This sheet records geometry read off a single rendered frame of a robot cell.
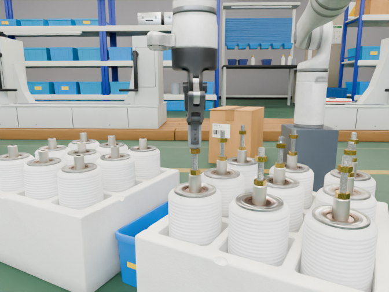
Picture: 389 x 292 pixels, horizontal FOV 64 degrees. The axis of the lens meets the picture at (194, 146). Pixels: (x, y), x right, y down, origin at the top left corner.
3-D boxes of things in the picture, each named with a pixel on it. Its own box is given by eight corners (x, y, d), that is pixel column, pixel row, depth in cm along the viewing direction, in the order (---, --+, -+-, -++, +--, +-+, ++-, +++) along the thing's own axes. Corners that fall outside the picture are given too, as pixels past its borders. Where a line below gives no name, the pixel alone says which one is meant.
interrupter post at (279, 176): (278, 186, 59) (279, 169, 58) (270, 182, 61) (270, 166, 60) (287, 184, 60) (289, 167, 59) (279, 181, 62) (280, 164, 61)
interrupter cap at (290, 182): (276, 192, 55) (276, 189, 55) (250, 181, 62) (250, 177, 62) (308, 186, 59) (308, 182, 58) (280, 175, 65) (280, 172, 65)
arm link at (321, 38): (328, 20, 99) (323, 76, 102) (297, 21, 100) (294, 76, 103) (337, 14, 90) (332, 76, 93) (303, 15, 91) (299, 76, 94)
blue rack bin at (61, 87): (66, 93, 563) (66, 81, 559) (87, 93, 562) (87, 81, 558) (54, 94, 514) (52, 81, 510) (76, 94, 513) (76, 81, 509)
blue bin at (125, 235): (183, 228, 96) (183, 191, 94) (216, 237, 91) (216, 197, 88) (114, 281, 70) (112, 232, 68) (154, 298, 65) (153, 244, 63)
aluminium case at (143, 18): (143, 30, 530) (143, 18, 526) (165, 29, 527) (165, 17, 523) (137, 25, 489) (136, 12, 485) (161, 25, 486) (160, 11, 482)
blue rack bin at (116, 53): (117, 62, 550) (116, 50, 546) (138, 62, 549) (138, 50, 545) (108, 61, 501) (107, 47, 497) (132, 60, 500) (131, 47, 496)
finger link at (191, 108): (187, 89, 47) (186, 115, 51) (187, 98, 45) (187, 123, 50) (205, 89, 47) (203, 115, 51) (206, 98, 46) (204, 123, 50)
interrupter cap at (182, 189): (217, 185, 59) (217, 182, 59) (215, 200, 52) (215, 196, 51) (177, 184, 60) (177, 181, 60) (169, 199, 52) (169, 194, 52)
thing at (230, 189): (239, 242, 74) (241, 168, 70) (245, 265, 64) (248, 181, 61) (198, 241, 74) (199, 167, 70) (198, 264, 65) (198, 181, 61)
